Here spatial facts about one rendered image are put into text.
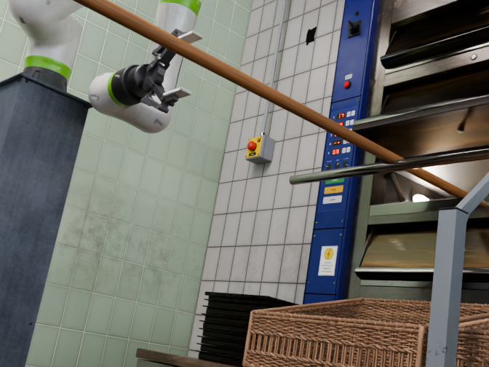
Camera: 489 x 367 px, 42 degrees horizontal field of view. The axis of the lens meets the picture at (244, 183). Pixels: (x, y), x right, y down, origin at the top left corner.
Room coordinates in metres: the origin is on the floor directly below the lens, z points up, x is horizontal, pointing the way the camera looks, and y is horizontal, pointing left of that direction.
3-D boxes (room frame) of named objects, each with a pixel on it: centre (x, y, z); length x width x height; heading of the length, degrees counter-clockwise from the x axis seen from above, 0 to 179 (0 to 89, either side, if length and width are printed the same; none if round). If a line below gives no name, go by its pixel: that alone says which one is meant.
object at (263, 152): (2.58, -0.04, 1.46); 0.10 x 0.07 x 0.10; 38
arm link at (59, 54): (1.64, 0.60, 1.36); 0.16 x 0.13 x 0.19; 175
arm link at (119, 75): (1.46, 0.31, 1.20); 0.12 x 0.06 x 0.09; 129
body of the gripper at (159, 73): (1.40, 0.26, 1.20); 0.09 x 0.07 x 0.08; 39
